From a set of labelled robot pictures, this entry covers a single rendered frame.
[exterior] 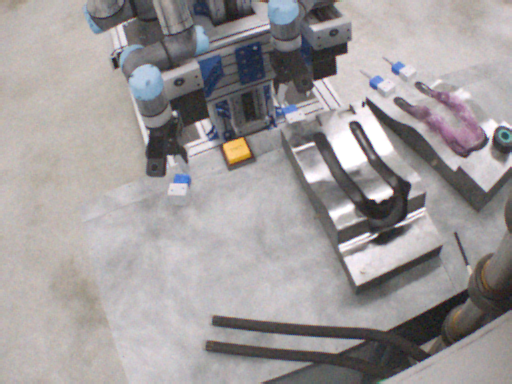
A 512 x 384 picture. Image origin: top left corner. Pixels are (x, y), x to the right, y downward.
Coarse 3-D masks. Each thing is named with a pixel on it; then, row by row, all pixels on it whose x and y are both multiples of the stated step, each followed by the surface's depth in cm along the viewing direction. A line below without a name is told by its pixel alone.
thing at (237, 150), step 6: (228, 144) 167; (234, 144) 167; (240, 144) 167; (228, 150) 166; (234, 150) 166; (240, 150) 166; (246, 150) 165; (228, 156) 165; (234, 156) 165; (240, 156) 165; (246, 156) 166; (234, 162) 166
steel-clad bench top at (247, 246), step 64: (384, 128) 170; (128, 192) 167; (192, 192) 164; (256, 192) 162; (448, 192) 155; (128, 256) 155; (192, 256) 154; (256, 256) 152; (320, 256) 150; (448, 256) 145; (128, 320) 145; (192, 320) 144; (320, 320) 140; (384, 320) 138
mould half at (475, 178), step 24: (408, 96) 169; (384, 120) 169; (408, 120) 161; (456, 120) 158; (480, 120) 159; (408, 144) 165; (432, 144) 154; (456, 168) 151; (480, 168) 146; (504, 168) 145; (480, 192) 144
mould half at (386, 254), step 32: (288, 128) 161; (320, 128) 160; (320, 160) 155; (352, 160) 155; (384, 160) 153; (320, 192) 148; (384, 192) 142; (416, 192) 141; (352, 224) 139; (416, 224) 145; (352, 256) 142; (384, 256) 141; (416, 256) 140; (352, 288) 144
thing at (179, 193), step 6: (180, 174) 163; (186, 174) 163; (174, 180) 162; (180, 180) 162; (186, 180) 162; (174, 186) 160; (180, 186) 159; (186, 186) 159; (174, 192) 158; (180, 192) 158; (186, 192) 159; (174, 198) 160; (180, 198) 159; (186, 198) 159; (174, 204) 162; (180, 204) 162; (186, 204) 161
